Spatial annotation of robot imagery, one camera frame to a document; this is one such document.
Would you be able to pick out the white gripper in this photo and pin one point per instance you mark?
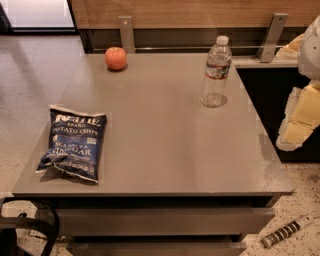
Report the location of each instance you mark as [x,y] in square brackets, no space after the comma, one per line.
[310,50]

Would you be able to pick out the right metal bracket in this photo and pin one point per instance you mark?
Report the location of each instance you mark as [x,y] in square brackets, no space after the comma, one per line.
[267,49]

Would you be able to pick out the upper grey drawer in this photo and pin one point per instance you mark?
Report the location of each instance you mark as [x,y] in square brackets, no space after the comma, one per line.
[161,222]

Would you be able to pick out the clear plastic water bottle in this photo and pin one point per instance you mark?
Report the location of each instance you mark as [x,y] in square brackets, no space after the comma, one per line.
[217,66]

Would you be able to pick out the lower grey drawer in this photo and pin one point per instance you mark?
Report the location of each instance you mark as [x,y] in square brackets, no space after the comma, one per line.
[157,249]

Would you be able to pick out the metal bracket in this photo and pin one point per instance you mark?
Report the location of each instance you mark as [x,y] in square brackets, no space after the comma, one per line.
[267,49]
[127,33]

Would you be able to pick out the left metal bracket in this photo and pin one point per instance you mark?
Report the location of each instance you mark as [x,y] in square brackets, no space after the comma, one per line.
[127,33]

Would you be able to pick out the blue kettle chip bag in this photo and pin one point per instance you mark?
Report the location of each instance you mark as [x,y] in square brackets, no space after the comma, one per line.
[75,143]

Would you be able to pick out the red apple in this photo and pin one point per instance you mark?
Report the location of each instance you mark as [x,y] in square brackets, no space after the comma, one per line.
[115,58]

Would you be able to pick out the grey drawer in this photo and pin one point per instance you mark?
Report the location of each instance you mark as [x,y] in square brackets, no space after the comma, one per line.
[157,249]
[161,222]

